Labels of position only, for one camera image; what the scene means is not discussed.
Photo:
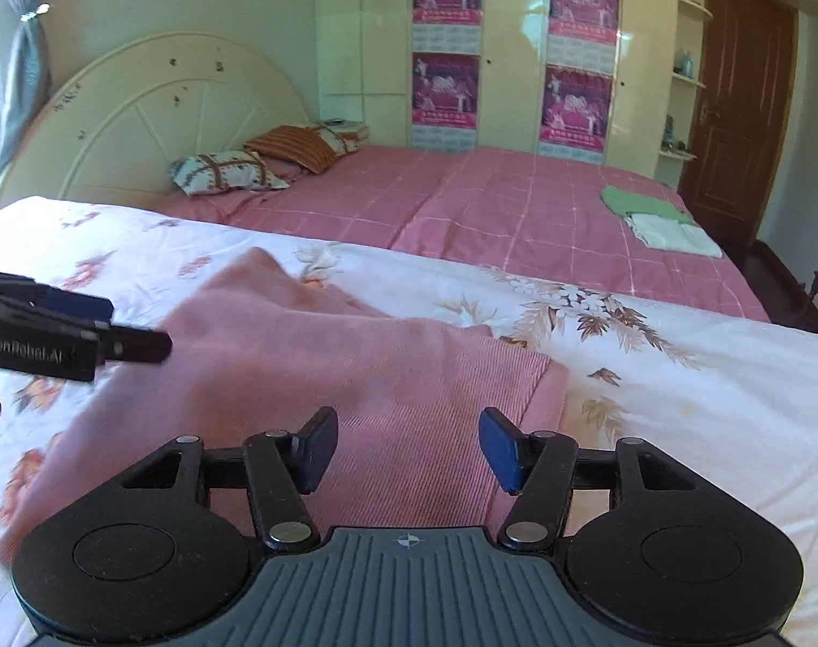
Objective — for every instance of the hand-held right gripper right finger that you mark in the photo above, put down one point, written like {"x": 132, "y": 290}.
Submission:
{"x": 500, "y": 448}

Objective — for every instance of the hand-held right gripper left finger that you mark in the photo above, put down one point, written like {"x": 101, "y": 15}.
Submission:
{"x": 318, "y": 448}

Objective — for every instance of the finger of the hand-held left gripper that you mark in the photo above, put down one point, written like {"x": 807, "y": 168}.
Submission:
{"x": 78, "y": 305}
{"x": 139, "y": 347}

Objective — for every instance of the pink ribbed knit garment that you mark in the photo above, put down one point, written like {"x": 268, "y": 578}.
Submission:
{"x": 382, "y": 377}

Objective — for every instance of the white floral blanket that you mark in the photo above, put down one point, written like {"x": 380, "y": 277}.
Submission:
{"x": 651, "y": 350}

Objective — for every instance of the floral patterned pillow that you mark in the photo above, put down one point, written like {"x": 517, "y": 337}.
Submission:
{"x": 223, "y": 172}

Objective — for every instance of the cream round headboard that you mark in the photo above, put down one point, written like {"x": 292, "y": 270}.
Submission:
{"x": 146, "y": 101}

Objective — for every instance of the blue-grey curtain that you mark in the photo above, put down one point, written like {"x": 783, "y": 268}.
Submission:
{"x": 21, "y": 81}

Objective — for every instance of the pink checked bed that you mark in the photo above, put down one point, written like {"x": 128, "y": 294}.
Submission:
{"x": 483, "y": 215}

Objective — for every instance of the orange striped pillow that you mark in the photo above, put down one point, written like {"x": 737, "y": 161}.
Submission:
{"x": 294, "y": 145}

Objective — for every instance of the white folded cloth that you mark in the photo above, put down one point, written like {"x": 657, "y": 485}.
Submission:
{"x": 678, "y": 237}

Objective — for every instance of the green folded cloth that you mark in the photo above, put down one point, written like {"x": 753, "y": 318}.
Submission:
{"x": 641, "y": 203}

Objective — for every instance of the cream bedside table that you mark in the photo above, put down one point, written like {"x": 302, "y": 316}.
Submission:
{"x": 345, "y": 131}

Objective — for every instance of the dark wooden chair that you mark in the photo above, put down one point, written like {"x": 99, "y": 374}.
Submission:
{"x": 786, "y": 296}

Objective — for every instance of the cream glossy wardrobe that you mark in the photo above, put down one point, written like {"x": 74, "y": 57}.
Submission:
{"x": 510, "y": 47}

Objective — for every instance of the brown wooden door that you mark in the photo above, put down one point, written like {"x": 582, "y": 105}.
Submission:
{"x": 739, "y": 114}

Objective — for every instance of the cream corner shelf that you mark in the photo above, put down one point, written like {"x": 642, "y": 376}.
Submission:
{"x": 688, "y": 81}

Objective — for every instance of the teal vase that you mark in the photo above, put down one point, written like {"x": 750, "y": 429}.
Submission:
{"x": 685, "y": 64}

